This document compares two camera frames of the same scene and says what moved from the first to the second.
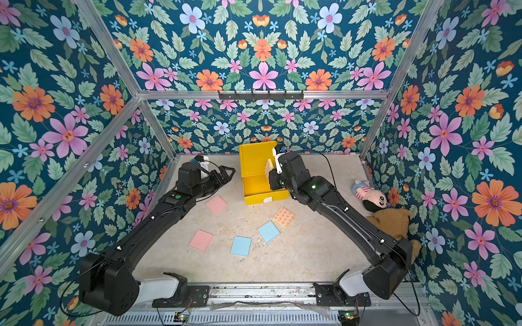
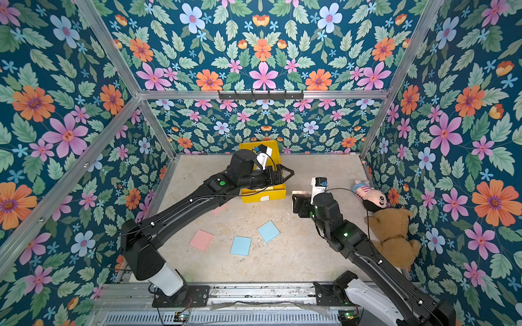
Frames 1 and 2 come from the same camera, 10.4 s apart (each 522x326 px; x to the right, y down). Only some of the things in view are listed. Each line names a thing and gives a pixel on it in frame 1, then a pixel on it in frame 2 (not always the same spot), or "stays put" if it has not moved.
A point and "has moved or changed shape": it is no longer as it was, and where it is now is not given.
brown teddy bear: [395, 222] stays put
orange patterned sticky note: [283, 216] has moved or changed shape
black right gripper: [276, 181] → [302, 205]
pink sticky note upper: [217, 204] stays put
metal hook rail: [261, 94] stays put
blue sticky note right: [268, 231] stays put
